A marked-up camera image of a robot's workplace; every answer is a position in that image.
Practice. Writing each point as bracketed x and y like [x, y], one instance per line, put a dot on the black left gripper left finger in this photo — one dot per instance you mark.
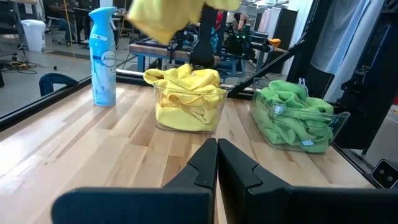
[140, 207]

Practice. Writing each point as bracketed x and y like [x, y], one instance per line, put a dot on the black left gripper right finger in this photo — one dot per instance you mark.
[311, 207]

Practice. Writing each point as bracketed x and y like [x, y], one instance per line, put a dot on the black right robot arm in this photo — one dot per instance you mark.
[203, 46]

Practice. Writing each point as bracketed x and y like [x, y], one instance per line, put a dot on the black background robot arm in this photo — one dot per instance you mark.
[239, 42]

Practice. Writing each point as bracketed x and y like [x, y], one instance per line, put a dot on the clear plastic basket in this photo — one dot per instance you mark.
[340, 119]
[186, 129]

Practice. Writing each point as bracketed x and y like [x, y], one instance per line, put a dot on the light blue spray bottle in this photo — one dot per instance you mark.
[102, 62]

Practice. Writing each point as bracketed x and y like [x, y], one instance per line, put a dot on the dark blue chair back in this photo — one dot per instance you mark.
[56, 81]

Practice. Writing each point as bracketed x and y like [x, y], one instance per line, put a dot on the wooden workbench blue legs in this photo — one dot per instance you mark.
[155, 51]

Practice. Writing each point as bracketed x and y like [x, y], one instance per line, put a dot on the grey fabric cover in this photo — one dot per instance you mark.
[342, 46]

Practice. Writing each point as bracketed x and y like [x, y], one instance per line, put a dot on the orange object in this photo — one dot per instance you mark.
[274, 42]

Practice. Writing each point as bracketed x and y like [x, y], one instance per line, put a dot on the person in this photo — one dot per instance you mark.
[63, 28]
[241, 21]

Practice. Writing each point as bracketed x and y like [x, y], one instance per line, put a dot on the white trash bin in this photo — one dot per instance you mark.
[33, 34]

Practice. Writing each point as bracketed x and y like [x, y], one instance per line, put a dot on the black camera module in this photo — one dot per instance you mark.
[385, 174]

